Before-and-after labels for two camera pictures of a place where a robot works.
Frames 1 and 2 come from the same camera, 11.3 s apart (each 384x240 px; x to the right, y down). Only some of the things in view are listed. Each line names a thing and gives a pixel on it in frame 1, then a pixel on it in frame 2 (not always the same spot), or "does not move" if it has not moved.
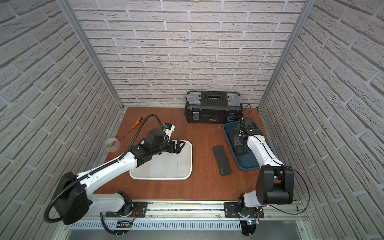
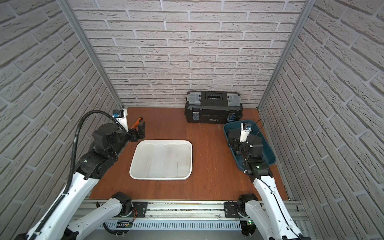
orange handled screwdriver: x=139 y=120 does not move
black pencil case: x=222 y=160 to x=234 y=133
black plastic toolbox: x=213 y=107 does not move
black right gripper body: x=239 y=140 to x=237 y=146
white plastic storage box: x=166 y=166 does not move
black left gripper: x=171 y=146 to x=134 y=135
